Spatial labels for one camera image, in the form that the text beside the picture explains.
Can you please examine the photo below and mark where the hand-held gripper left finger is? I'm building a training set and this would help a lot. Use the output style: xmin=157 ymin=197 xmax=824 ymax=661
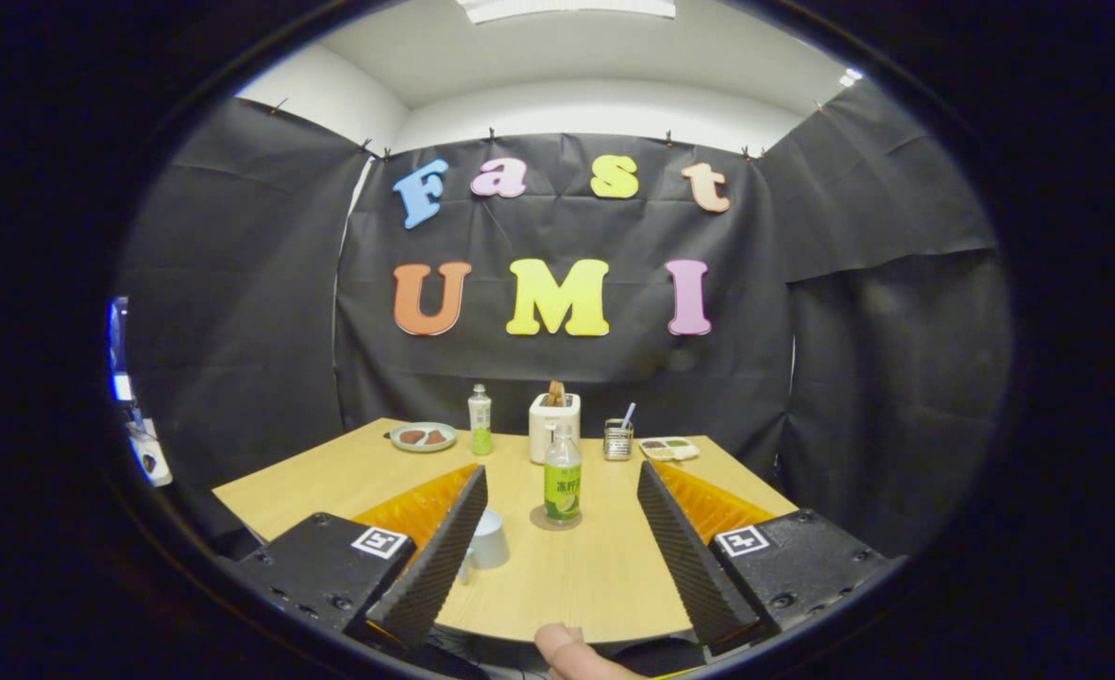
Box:
xmin=227 ymin=465 xmax=489 ymax=653

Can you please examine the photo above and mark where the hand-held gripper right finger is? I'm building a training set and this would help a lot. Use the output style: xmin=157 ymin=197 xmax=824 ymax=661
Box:
xmin=636 ymin=460 xmax=903 ymax=657

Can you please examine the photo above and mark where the white cup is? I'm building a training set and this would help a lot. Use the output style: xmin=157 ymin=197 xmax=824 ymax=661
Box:
xmin=458 ymin=509 xmax=511 ymax=582

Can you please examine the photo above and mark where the green label juice bottle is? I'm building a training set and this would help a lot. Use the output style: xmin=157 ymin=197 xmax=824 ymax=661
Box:
xmin=544 ymin=424 xmax=583 ymax=525

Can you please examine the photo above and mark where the small capped green bottle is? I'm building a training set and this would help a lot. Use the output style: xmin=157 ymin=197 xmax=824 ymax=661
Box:
xmin=467 ymin=383 xmax=494 ymax=456

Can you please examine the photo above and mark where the wooden table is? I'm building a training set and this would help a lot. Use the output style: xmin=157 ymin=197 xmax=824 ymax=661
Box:
xmin=212 ymin=417 xmax=799 ymax=645

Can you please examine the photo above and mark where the white divided sauce dish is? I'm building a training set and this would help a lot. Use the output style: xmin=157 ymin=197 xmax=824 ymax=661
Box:
xmin=638 ymin=436 xmax=701 ymax=463

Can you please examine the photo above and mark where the pale green plate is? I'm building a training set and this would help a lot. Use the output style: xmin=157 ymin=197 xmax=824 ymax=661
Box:
xmin=389 ymin=421 xmax=458 ymax=453

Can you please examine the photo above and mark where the white toaster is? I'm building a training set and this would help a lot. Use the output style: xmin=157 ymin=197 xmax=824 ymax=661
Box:
xmin=529 ymin=393 xmax=582 ymax=465

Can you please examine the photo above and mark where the black backdrop cloth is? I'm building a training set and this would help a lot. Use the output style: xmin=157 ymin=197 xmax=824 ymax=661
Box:
xmin=113 ymin=80 xmax=1011 ymax=558

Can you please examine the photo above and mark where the white plastic object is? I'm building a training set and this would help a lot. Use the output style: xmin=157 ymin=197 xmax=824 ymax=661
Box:
xmin=127 ymin=420 xmax=174 ymax=488

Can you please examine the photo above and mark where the ceiling light panel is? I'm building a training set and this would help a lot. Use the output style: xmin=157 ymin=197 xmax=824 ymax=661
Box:
xmin=453 ymin=0 xmax=677 ymax=25

